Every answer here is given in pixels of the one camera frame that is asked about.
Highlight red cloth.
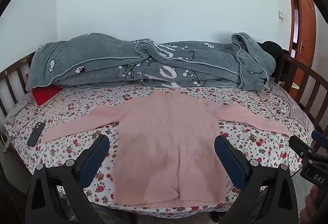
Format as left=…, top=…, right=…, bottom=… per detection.
left=32, top=84, right=64, bottom=106

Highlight person's right hand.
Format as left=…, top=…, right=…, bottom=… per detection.
left=300, top=184, right=325, bottom=224

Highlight brown wooden door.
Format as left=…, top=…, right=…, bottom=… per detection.
left=285, top=0, right=317, bottom=68

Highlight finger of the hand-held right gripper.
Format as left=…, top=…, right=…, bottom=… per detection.
left=289, top=135, right=316, bottom=161
left=312, top=130, right=328, bottom=154

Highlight wooden bed frame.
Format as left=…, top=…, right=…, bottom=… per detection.
left=0, top=50, right=328, bottom=155

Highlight dark smartphone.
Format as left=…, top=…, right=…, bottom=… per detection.
left=27, top=122, right=46, bottom=147

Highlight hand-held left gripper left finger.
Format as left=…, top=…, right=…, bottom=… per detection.
left=25, top=134, right=121, bottom=224

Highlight floral bed sheet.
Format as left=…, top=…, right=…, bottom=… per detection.
left=4, top=81, right=314, bottom=214

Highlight pink knit sweater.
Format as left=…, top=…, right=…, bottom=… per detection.
left=41, top=91, right=290, bottom=207

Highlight black cloth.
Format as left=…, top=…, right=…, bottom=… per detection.
left=257, top=41, right=290, bottom=78

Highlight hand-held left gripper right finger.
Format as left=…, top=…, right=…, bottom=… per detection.
left=214, top=135, right=300, bottom=224

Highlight grey flower-print blanket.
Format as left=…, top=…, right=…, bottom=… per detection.
left=26, top=32, right=277, bottom=91

